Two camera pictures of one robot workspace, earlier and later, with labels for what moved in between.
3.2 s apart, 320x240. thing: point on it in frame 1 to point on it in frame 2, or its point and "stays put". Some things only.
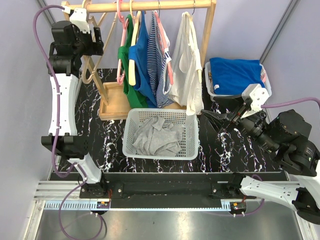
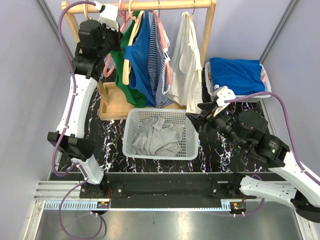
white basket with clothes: [230, 77] stays put
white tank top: [186, 88] stays put
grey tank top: [157, 137] stays put
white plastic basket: [160, 134] stays put
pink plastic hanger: [126, 21] to [125, 17]
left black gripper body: [84, 44] to [110, 38]
